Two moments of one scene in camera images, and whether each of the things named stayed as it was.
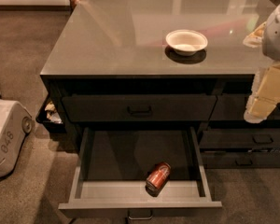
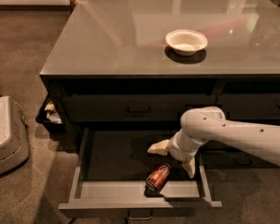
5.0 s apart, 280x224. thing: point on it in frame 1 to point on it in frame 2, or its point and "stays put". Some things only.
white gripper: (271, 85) to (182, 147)
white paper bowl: (186, 42) stays put
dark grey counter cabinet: (168, 56) stays put
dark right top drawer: (232, 107) stays put
